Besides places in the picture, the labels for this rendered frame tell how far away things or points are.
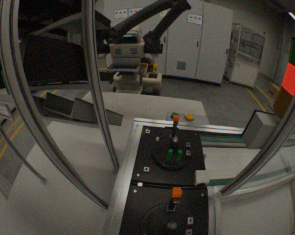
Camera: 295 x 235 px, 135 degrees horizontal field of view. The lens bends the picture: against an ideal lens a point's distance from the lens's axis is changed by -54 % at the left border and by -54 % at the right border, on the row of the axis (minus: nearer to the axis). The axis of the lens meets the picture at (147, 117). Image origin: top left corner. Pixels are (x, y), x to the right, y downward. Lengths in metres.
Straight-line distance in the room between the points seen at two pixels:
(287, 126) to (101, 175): 0.59
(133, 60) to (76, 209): 0.98
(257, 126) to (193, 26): 3.15
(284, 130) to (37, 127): 0.37
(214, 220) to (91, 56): 0.52
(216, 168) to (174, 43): 3.02
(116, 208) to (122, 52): 0.97
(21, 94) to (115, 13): 3.44
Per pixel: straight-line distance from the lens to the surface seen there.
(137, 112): 0.80
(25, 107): 0.15
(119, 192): 0.42
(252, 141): 0.28
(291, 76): 0.27
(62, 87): 0.35
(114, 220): 0.40
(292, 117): 0.27
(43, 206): 0.64
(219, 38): 3.51
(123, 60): 1.04
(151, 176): 0.41
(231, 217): 0.59
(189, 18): 3.32
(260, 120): 0.26
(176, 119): 0.44
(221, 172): 0.56
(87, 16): 0.26
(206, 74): 3.61
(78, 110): 0.30
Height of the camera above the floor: 1.34
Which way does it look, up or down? 40 degrees down
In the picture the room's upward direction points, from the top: 2 degrees clockwise
